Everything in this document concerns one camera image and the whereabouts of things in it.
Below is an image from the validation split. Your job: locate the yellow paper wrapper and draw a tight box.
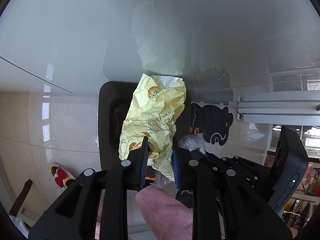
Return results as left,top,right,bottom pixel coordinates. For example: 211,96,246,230
119,74,187,181

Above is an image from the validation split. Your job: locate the crushed clear plastic bottle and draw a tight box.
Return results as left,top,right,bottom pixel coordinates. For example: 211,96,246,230
154,134,206,189

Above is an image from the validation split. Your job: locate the black trash bin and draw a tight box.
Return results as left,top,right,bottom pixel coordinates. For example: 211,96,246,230
98,80,193,172

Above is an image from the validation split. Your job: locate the red white slipper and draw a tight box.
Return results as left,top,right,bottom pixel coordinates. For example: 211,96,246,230
50,163,76,189

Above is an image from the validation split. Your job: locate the black cat floor mat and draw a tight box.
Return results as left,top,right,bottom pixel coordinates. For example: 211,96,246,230
189,102,234,146

